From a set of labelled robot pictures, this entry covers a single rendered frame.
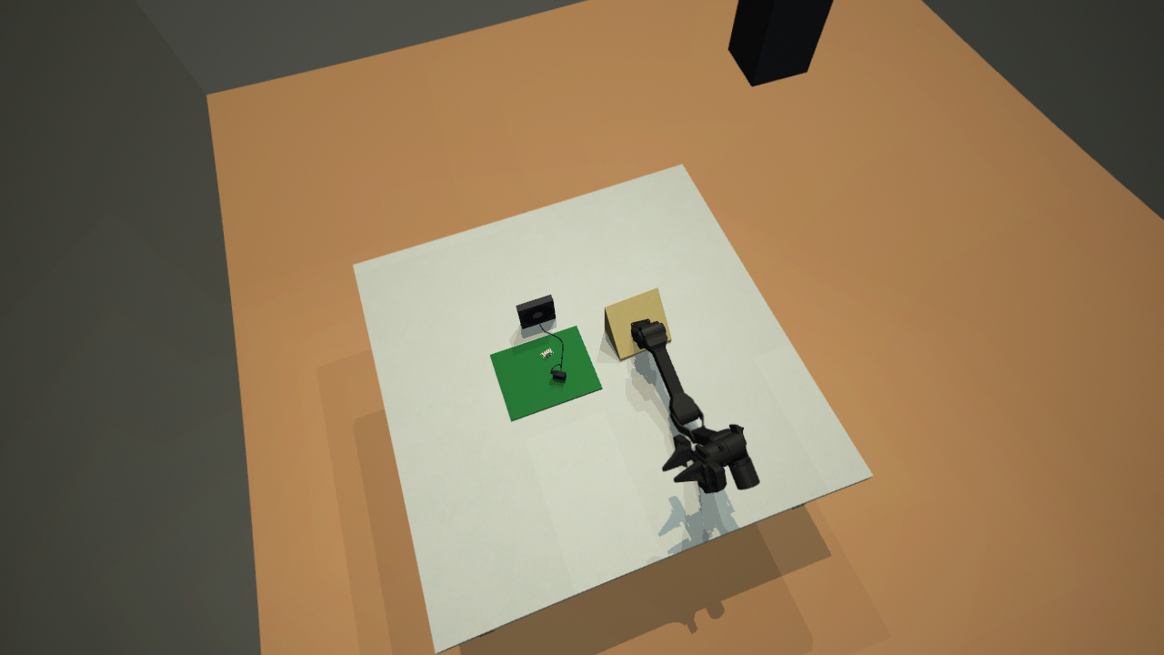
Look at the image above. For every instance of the green circuit board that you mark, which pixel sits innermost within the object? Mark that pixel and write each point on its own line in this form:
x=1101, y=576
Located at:
x=523, y=372

